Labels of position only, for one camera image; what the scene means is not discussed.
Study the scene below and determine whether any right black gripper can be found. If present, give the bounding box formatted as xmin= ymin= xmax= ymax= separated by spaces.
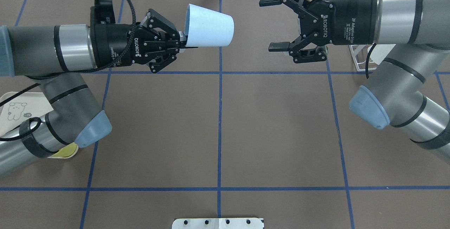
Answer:
xmin=259 ymin=0 xmax=377 ymax=63

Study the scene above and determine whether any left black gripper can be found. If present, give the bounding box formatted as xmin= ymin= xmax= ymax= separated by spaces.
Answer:
xmin=90 ymin=9 xmax=198 ymax=72

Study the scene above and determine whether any light blue cup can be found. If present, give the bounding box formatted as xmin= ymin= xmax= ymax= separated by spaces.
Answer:
xmin=185 ymin=4 xmax=234 ymax=47

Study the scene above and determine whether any white ikea cup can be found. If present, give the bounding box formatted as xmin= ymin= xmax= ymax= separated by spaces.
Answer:
xmin=369 ymin=44 xmax=396 ymax=65

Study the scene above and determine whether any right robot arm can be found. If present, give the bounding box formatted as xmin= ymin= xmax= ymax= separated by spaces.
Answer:
xmin=259 ymin=0 xmax=450 ymax=163

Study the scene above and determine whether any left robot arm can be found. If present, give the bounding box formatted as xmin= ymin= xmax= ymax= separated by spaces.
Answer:
xmin=1 ymin=7 xmax=188 ymax=177

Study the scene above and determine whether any yellow cup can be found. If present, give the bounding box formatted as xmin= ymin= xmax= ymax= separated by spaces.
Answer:
xmin=48 ymin=143 xmax=79 ymax=159

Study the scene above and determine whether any cream plastic tray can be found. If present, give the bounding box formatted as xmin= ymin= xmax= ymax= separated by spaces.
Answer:
xmin=0 ymin=92 xmax=53 ymax=136

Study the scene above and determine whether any white wire cup rack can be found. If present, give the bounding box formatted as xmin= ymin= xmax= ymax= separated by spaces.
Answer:
xmin=348 ymin=45 xmax=373 ymax=72

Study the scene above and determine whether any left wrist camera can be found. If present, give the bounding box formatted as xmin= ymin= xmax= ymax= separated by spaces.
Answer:
xmin=90 ymin=0 xmax=116 ymax=26

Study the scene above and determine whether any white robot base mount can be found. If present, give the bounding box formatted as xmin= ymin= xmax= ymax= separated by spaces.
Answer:
xmin=172 ymin=217 xmax=265 ymax=229

